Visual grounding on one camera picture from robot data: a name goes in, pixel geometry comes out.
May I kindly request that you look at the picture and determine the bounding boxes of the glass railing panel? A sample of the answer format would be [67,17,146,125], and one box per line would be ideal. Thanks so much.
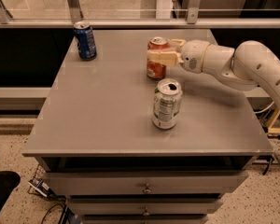
[0,0,280,29]

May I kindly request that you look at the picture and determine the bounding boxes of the top grey drawer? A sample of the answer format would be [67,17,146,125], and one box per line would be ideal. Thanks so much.
[43,171,248,196]

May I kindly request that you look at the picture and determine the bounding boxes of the orange coke can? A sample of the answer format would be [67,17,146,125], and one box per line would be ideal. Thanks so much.
[147,36,169,79]

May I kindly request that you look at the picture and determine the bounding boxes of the blue soda can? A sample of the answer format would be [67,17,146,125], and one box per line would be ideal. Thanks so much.
[74,21,97,60]

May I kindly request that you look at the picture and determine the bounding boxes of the grey drawer cabinet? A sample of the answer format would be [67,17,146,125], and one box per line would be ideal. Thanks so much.
[21,28,275,224]

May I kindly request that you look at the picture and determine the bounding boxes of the yellow wooden frame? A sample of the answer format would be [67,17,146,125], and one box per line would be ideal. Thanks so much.
[263,107,280,136]

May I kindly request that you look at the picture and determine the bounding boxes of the bottom grey drawer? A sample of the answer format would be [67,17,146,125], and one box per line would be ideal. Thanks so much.
[82,215,208,224]

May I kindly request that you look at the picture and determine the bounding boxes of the grey drawer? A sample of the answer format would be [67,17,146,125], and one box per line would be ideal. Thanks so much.
[82,215,208,224]
[67,198,222,216]
[43,171,248,196]

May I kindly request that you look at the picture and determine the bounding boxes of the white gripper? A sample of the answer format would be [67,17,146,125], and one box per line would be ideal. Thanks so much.
[147,39,210,74]

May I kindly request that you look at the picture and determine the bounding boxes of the black floor cable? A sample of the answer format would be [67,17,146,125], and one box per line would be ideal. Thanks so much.
[40,203,73,224]

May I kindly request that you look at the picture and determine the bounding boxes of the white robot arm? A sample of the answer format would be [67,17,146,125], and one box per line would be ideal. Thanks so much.
[147,39,280,109]

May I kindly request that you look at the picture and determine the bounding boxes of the silver green soda can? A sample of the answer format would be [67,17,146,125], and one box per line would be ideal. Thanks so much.
[152,78,183,130]

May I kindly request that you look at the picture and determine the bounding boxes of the middle grey drawer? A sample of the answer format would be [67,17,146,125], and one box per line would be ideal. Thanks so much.
[67,198,222,216]

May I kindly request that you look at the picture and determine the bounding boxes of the wire basket on floor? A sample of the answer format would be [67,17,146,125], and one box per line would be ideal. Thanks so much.
[28,165,56,200]

